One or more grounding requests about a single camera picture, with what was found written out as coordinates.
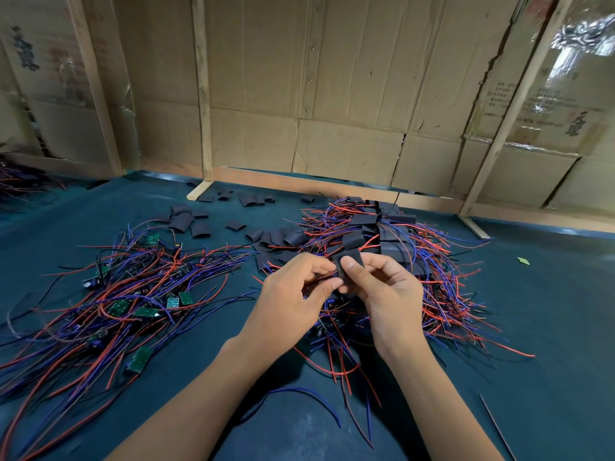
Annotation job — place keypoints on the person's left hand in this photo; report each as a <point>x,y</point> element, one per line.
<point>283,312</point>

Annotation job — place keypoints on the person's right hand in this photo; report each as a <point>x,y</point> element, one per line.
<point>396,307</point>

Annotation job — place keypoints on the pile of sleeved wired boards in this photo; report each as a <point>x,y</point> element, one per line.
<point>452,283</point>

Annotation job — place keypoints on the black heat-shrink sleeve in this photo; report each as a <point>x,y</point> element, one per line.
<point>349,258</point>

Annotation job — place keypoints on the pile of black sleeve pieces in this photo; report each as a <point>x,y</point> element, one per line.
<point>181,223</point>

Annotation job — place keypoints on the pile of unsleeved wired boards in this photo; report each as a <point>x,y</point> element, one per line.
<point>96,312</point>

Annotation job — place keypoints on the person's left forearm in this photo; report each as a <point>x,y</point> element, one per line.
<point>192,413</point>

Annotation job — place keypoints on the person's right forearm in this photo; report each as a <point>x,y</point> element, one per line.
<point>442,413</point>

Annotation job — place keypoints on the wooden ledge board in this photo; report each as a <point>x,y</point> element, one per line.
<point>288,179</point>

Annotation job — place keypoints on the small green scrap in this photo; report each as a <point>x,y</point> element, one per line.
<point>524,261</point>

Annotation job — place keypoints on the clear plastic sheet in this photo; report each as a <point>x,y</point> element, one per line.
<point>581,72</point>

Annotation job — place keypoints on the pale slanted wooden post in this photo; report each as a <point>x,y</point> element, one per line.
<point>514,105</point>

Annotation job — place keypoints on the thin wooden post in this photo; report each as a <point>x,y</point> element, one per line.
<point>203,86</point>

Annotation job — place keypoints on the wide wooden post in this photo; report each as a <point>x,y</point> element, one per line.
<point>94,86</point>

